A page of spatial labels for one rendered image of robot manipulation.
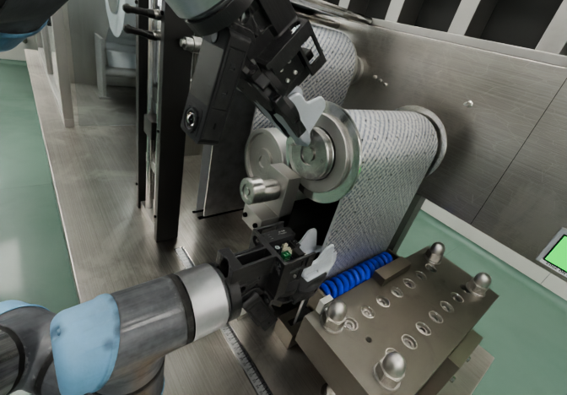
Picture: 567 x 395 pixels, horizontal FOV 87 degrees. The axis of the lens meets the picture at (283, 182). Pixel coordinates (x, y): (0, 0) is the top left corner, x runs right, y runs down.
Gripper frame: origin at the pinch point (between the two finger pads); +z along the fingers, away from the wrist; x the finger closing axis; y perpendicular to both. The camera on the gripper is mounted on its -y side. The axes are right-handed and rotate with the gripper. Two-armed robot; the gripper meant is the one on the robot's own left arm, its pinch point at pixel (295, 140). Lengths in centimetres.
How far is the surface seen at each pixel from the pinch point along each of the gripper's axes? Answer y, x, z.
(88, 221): -41, 39, 8
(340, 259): -8.3, -7.5, 20.9
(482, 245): 81, 6, 283
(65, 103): -33, 95, 4
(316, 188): -2.7, -3.6, 6.4
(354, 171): 1.7, -8.1, 3.6
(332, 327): -16.1, -15.2, 16.0
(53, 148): -43, 78, 5
